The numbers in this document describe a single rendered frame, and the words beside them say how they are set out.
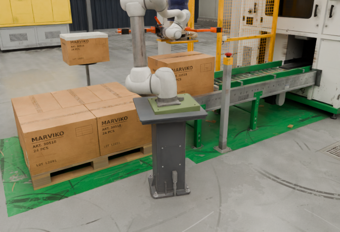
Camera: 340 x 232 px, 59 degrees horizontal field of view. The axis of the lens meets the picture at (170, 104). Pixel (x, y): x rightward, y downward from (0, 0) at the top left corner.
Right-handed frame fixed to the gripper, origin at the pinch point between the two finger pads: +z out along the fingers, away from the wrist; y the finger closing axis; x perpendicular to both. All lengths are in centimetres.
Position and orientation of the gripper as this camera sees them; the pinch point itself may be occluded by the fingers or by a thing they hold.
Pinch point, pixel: (155, 29)
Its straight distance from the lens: 303.1
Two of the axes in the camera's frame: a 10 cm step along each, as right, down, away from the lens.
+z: -5.3, -3.0, 7.9
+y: 0.0, 9.3, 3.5
